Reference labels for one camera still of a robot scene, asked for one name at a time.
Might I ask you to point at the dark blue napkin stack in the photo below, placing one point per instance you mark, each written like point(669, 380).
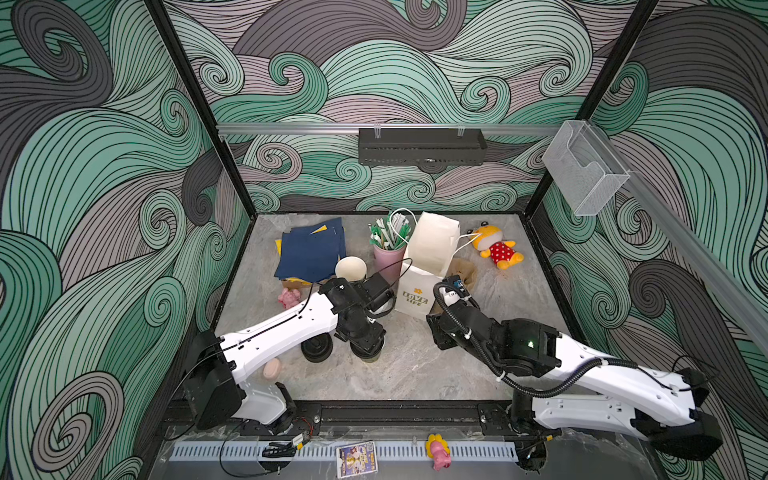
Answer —
point(312, 252)

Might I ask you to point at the green white wrapped straws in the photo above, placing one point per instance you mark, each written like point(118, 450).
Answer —
point(394, 231)

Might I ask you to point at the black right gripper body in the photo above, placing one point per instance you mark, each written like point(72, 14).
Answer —
point(447, 338)

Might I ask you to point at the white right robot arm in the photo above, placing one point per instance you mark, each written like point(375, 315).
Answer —
point(559, 382)

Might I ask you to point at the colourful picture card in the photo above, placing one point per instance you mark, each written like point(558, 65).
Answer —
point(356, 459)

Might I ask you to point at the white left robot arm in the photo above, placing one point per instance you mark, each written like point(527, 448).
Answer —
point(217, 370)

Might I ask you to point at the black wall shelf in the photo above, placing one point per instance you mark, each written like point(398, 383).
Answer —
point(433, 148)

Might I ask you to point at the stack of black lids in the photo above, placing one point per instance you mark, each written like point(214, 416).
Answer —
point(317, 349)

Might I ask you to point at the stack of paper cups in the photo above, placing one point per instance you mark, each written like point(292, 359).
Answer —
point(351, 268)

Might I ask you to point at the white paper takeout bag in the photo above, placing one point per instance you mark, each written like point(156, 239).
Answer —
point(427, 257)

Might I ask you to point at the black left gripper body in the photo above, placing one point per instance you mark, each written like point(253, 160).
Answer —
point(367, 334)

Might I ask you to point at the clear plastic wall holder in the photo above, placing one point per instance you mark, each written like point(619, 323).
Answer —
point(585, 166)

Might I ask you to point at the pink cup holder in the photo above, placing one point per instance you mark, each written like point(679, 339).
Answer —
point(388, 263)

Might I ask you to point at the yellow red plush toy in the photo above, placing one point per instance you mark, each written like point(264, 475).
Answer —
point(489, 241)

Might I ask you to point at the small pink pig toy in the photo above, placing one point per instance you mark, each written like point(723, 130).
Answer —
point(289, 297)

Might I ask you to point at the pink figurine toy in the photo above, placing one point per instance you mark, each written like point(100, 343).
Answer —
point(438, 451)

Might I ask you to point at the brown pulp cup carrier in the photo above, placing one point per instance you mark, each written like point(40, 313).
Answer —
point(465, 270)

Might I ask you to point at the green paper coffee cup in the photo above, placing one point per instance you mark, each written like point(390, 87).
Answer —
point(366, 356)

